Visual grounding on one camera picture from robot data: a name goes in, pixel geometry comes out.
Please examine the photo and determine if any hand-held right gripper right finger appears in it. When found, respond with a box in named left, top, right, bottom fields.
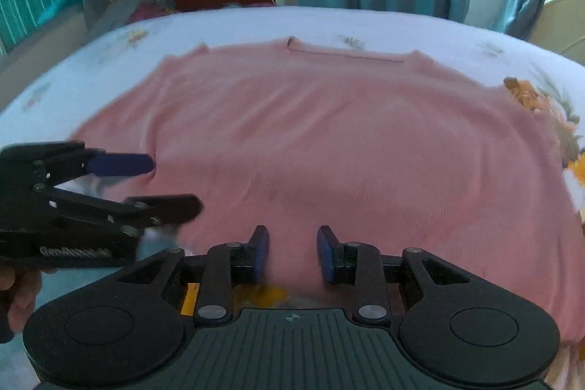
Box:
left=317, top=226, right=473, bottom=325

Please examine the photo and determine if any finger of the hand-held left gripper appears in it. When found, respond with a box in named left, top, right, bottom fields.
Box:
left=84, top=149, right=156, bottom=179
left=110, top=194, right=204, bottom=229

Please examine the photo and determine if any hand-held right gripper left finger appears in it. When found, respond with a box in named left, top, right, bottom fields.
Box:
left=116, top=226, right=269, bottom=325

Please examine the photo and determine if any pink sweater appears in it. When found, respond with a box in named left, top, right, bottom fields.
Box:
left=68, top=36, right=585, bottom=345

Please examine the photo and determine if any person's left hand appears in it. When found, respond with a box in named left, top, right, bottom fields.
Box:
left=0, top=269, right=43, bottom=332

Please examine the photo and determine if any floral bed sheet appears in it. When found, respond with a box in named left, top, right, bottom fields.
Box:
left=0, top=5, right=585, bottom=390

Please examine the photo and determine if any cream round headboard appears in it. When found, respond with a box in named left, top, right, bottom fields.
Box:
left=530, top=0, right=585, bottom=64

